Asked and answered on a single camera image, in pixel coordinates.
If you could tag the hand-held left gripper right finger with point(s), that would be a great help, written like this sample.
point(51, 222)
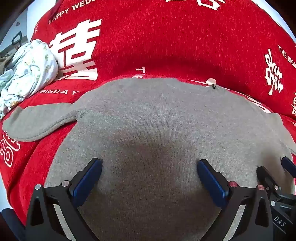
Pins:
point(211, 183)

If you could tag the red printed sofa cover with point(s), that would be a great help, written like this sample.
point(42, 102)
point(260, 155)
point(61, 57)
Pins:
point(161, 41)

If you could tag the grey knit sweater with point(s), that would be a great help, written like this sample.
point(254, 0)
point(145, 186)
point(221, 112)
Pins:
point(150, 120)

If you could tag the white floral cloth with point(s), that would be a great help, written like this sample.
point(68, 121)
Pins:
point(30, 67)

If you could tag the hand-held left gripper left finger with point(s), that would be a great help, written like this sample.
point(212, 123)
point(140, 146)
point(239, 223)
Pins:
point(89, 182)

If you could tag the beige cloth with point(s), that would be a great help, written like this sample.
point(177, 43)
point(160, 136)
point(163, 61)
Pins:
point(5, 62)

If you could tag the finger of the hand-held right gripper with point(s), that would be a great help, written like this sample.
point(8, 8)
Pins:
point(289, 165)
point(266, 179)

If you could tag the cream clothing tag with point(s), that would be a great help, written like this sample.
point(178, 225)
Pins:
point(210, 81)

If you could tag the black loop stand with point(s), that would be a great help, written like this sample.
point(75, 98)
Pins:
point(16, 38)

